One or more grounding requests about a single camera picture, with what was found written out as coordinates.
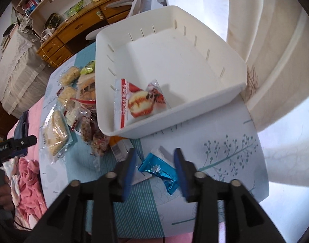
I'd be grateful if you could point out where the orange white barcode snack packet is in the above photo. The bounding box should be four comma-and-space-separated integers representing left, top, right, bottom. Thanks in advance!
109, 136, 134, 162

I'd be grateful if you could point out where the blue foil snack packet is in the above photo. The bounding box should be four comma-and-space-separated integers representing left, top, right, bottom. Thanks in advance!
138, 151, 180, 195

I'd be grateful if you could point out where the nut bar clear packet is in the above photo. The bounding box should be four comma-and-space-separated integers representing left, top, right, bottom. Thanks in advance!
80, 110, 110, 157

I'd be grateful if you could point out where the Calleton bread slice packet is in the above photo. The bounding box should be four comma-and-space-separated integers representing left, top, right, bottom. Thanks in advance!
41, 102, 75, 164

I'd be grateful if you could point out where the person's left hand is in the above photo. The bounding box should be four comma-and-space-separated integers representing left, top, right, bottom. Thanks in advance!
0, 176, 14, 211

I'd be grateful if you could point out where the pink blanket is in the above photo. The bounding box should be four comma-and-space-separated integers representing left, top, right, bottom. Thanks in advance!
6, 97, 49, 231

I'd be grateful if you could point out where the red white cake snack packet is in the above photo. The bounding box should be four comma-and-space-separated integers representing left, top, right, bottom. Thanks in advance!
114, 78, 170, 131

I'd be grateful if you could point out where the grey cloth covered cabinet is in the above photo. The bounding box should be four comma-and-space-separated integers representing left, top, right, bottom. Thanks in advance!
0, 30, 53, 118

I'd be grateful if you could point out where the lower rice cracker packet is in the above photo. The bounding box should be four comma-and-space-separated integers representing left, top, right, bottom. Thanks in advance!
58, 86, 77, 110

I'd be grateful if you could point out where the rice cracker packet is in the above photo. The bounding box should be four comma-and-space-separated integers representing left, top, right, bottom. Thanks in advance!
58, 86, 77, 110
59, 66, 80, 86

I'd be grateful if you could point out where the upper rice cracker packet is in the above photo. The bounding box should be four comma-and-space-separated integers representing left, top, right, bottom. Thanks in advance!
59, 66, 80, 86

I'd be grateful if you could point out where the brown wafer biscuit packet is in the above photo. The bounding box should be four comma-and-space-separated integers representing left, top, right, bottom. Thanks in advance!
76, 73, 96, 101

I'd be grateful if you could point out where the green candy packet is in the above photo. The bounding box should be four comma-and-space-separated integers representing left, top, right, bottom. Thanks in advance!
80, 60, 96, 75

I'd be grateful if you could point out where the wooden desk with drawers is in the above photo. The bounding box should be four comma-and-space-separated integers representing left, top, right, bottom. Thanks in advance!
36, 0, 131, 68

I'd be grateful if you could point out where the white plastic storage bin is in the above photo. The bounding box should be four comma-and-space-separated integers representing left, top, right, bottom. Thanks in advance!
95, 5, 247, 139

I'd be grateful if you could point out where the cream curtain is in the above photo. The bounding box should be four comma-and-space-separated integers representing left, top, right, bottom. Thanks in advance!
227, 0, 309, 131

